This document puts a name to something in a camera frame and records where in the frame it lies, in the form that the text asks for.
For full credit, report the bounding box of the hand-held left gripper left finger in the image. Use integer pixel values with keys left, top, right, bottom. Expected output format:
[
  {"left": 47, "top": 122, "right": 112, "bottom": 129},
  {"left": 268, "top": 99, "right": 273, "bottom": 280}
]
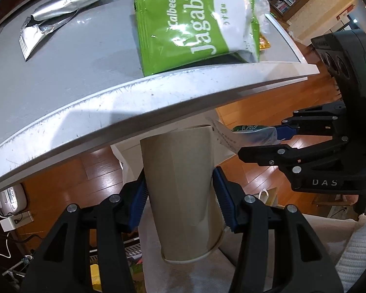
[{"left": 20, "top": 171, "right": 149, "bottom": 293}]

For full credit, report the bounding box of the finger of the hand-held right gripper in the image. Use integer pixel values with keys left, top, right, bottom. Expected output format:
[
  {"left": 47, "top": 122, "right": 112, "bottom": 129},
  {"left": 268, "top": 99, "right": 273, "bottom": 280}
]
[
  {"left": 237, "top": 135, "right": 352, "bottom": 178},
  {"left": 274, "top": 102, "right": 349, "bottom": 141}
]

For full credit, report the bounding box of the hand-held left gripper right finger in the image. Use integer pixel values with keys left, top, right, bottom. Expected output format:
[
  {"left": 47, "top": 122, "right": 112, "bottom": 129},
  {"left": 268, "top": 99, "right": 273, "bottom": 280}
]
[{"left": 213, "top": 166, "right": 345, "bottom": 293}]

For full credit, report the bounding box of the clear plastic wrapper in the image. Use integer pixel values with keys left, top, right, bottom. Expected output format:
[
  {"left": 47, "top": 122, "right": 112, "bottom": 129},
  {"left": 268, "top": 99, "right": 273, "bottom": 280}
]
[{"left": 231, "top": 124, "right": 279, "bottom": 146}]

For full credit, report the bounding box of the white paper receipt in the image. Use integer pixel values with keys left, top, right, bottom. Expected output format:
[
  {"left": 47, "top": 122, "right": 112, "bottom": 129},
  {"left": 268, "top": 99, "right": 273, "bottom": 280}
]
[{"left": 205, "top": 116, "right": 242, "bottom": 156}]

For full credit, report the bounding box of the brown paper cup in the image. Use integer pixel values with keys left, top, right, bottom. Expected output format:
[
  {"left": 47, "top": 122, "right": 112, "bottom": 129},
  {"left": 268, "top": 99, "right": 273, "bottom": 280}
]
[{"left": 139, "top": 125, "right": 225, "bottom": 264}]

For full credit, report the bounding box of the white paper shopping bag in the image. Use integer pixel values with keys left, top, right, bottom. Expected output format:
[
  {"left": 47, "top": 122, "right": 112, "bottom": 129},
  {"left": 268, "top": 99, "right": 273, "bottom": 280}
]
[{"left": 253, "top": 188, "right": 279, "bottom": 206}]

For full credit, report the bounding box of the grey fabric seat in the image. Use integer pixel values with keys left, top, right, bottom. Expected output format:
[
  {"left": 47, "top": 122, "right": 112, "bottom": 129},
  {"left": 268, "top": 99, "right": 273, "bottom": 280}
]
[{"left": 139, "top": 214, "right": 362, "bottom": 293}]

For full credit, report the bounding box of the yellow box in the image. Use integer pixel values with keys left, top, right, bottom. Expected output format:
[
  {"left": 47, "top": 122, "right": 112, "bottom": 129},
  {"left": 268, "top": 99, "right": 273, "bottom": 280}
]
[{"left": 90, "top": 264, "right": 103, "bottom": 293}]

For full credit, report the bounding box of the white power strip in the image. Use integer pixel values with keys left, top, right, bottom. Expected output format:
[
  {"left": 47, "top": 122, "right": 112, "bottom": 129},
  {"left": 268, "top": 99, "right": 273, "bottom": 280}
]
[{"left": 0, "top": 210, "right": 35, "bottom": 232}]

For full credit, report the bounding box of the white knitted cloth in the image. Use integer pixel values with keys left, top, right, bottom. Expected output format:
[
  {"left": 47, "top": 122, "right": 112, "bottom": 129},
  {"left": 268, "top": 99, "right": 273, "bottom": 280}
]
[{"left": 335, "top": 220, "right": 366, "bottom": 293}]

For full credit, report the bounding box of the green snack bag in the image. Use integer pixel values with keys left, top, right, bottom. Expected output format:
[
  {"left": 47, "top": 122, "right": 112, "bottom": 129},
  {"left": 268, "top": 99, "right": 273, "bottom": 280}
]
[{"left": 132, "top": 0, "right": 261, "bottom": 77}]

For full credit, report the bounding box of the silver foil wrapper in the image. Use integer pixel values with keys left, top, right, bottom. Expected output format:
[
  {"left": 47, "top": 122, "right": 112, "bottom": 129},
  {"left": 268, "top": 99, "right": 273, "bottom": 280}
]
[
  {"left": 19, "top": 9, "right": 80, "bottom": 62},
  {"left": 30, "top": 0, "right": 108, "bottom": 22}
]

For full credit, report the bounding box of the white cable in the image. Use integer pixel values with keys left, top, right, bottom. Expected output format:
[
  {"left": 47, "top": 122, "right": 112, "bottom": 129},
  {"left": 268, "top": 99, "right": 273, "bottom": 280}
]
[{"left": 0, "top": 231, "right": 13, "bottom": 259}]

